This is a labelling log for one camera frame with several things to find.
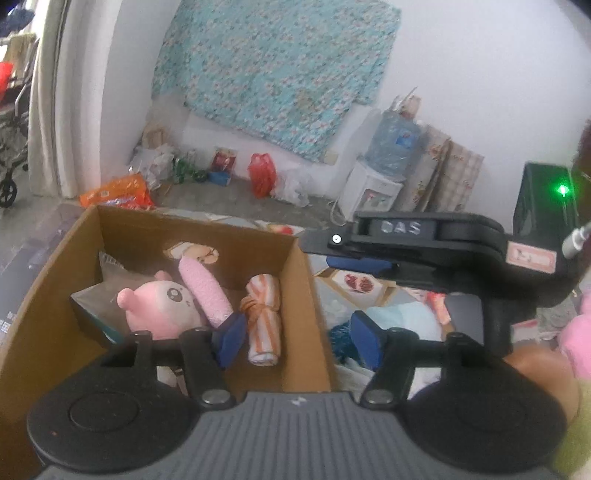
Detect pink towel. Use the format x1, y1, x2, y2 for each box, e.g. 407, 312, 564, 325
178, 256, 235, 329

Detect white trash bags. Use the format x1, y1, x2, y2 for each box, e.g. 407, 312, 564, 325
128, 134, 175, 191

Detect white plastic bag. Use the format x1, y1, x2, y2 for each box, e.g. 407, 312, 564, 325
273, 168, 311, 208

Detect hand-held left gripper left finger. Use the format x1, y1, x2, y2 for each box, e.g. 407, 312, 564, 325
98, 313, 247, 411

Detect teal patterned cloth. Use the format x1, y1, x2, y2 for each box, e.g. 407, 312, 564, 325
329, 322, 372, 367

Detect teal floral cloth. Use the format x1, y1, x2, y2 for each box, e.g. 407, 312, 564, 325
151, 0, 402, 163

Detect red box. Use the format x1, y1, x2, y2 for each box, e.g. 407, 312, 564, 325
211, 147, 237, 174

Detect green bottles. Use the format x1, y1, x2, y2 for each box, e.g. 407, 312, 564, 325
172, 151, 208, 184

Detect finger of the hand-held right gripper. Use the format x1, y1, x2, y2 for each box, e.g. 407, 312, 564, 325
324, 253, 509, 297
299, 211, 506, 257

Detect orange striped towel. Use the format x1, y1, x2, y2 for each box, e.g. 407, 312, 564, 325
239, 273, 283, 367

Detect floral checked folded boards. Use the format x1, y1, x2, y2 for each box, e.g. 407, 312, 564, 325
396, 122, 485, 214

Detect red plastic bag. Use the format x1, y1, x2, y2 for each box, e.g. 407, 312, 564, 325
248, 152, 278, 199

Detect pink plush toy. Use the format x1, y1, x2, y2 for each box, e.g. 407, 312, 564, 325
117, 271, 208, 344

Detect white water dispenser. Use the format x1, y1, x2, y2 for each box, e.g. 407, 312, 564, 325
336, 161, 403, 228

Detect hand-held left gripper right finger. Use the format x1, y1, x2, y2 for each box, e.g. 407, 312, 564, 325
351, 311, 505, 411

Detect person's right hand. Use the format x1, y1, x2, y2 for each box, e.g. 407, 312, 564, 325
501, 344, 580, 418

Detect white curtain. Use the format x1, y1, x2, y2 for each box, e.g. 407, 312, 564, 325
27, 0, 108, 200

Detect silver cable plug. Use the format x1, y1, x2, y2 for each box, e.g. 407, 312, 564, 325
563, 222, 591, 259

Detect fruit printed blanket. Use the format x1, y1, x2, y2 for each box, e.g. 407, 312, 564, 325
157, 208, 561, 384

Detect wheelchair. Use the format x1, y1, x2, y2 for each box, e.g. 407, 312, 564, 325
0, 76, 32, 208

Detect brown cardboard box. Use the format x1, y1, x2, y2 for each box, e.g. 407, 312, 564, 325
0, 204, 338, 462

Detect orange snack bag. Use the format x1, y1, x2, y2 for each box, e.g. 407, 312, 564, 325
78, 174, 157, 210

